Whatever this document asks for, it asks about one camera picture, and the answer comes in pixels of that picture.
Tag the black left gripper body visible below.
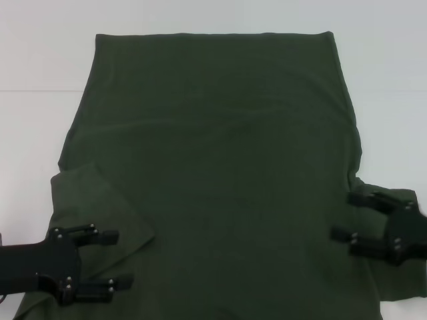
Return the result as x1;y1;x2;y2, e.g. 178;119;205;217
0;227;83;306

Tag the dark green shirt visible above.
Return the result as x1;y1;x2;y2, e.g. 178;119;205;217
15;30;422;320

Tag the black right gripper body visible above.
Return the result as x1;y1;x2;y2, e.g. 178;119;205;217
382;199;427;267

